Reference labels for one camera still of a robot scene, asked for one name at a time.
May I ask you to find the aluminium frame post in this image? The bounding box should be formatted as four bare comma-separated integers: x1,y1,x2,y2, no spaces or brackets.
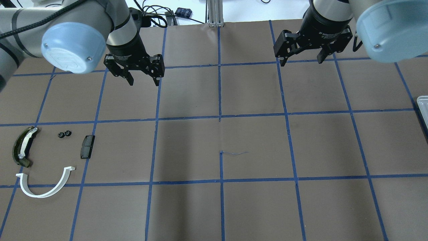
205,0,224,27

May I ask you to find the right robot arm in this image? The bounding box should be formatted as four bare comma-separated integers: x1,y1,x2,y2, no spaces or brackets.
273,0,428,67

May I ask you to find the black brake pad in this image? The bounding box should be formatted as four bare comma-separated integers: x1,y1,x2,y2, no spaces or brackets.
80,135,95,160

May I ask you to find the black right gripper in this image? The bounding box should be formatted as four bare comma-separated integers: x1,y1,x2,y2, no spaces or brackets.
273,7,353,67

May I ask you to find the dark brake shoe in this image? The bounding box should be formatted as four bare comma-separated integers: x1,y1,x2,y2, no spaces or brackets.
12,126,39,168

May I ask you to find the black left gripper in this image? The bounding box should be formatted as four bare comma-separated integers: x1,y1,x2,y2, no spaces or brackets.
103,35,165,87

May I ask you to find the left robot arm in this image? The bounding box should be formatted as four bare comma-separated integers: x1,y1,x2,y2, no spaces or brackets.
0,0,165,89

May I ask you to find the ribbed metal tray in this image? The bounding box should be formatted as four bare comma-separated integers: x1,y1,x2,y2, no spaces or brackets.
416,95,428,128

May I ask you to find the white curved plastic part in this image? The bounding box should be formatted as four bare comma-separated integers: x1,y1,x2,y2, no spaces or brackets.
15,166,76,199

